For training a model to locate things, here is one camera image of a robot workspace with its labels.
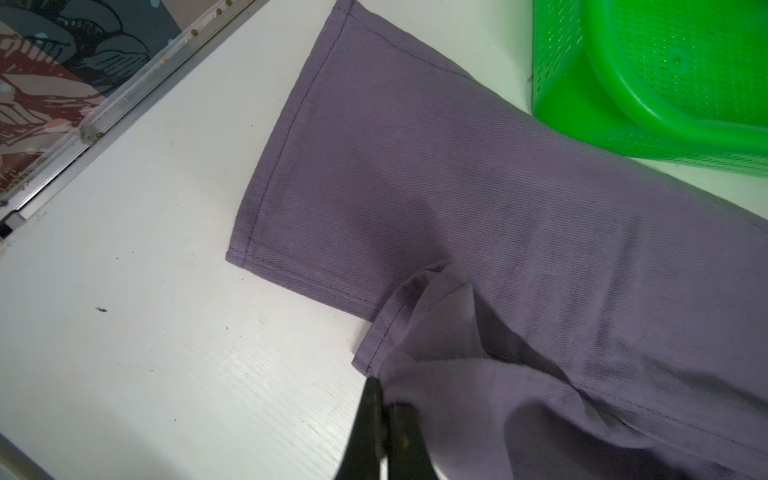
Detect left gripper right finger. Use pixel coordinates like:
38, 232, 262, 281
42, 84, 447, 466
387, 404, 438, 480

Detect green plastic basket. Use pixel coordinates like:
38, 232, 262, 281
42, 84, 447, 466
532, 1, 767, 177

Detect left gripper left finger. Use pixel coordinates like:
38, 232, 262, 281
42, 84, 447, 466
335, 377, 385, 480

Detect purple trousers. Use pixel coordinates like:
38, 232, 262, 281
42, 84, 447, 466
226, 1, 767, 479

